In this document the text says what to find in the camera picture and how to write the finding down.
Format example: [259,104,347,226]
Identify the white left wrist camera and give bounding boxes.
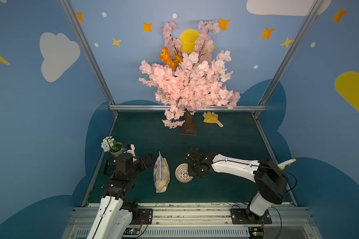
[124,144,137,162]

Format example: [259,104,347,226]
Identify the pink blossom artificial tree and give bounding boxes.
[139,20,240,135]

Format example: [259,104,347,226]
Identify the yellow green spray bottle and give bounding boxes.
[277,158,296,170]

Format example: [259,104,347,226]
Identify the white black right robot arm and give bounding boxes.
[143,148,289,218]

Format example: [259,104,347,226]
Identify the right green circuit board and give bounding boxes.
[248,228,264,239]

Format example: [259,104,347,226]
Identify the black plastic scoop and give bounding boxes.
[104,157,116,176]

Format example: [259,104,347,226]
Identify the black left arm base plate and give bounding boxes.
[131,208,154,225]

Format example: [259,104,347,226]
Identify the aluminium right frame post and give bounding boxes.
[258,0,324,108]

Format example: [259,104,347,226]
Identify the yellow hand-shaped toy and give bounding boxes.
[203,112,223,127]

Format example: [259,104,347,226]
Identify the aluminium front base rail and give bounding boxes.
[63,203,321,239]

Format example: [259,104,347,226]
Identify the left green circuit board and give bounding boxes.
[123,228,141,237]

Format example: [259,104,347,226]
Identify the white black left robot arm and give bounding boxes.
[87,152,153,239]

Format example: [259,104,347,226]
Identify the aluminium frame post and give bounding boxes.
[258,0,324,108]
[59,0,119,118]

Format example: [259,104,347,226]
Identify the green circuit board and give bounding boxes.
[248,228,264,239]
[123,228,141,237]

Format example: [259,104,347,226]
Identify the white purple oats bag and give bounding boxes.
[153,152,170,193]

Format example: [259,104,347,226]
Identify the aluminium left frame post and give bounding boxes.
[59,0,119,118]

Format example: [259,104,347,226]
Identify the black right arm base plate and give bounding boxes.
[230,206,272,225]

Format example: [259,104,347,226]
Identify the beige flower pot white flowers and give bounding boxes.
[101,136,124,158]

